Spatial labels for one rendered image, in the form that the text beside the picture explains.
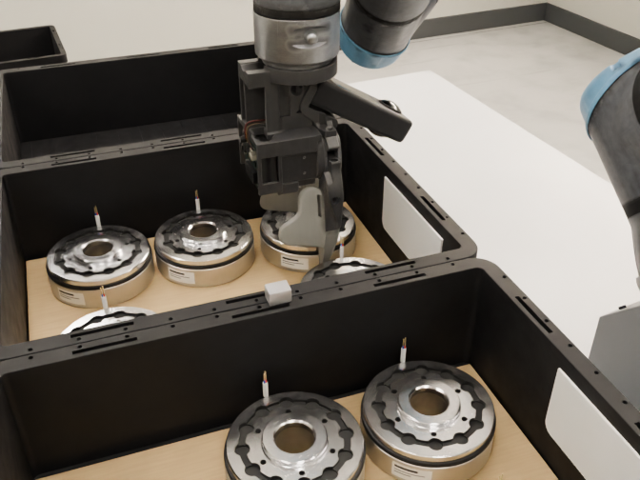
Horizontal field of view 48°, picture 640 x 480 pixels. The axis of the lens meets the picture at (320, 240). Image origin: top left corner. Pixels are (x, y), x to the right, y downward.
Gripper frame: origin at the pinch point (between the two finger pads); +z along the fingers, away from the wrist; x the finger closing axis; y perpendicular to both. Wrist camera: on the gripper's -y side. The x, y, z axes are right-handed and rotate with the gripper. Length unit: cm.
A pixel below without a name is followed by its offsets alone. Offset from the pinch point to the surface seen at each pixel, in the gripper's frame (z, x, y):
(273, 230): -0.4, -2.9, 4.2
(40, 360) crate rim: -7.4, 18.3, 27.0
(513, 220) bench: 15.6, -17.4, -37.0
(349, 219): -0.6, -1.8, -4.0
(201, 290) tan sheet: 2.6, 1.1, 13.1
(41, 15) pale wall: 51, -278, 29
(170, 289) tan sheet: 2.6, -0.3, 15.9
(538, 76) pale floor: 86, -220, -190
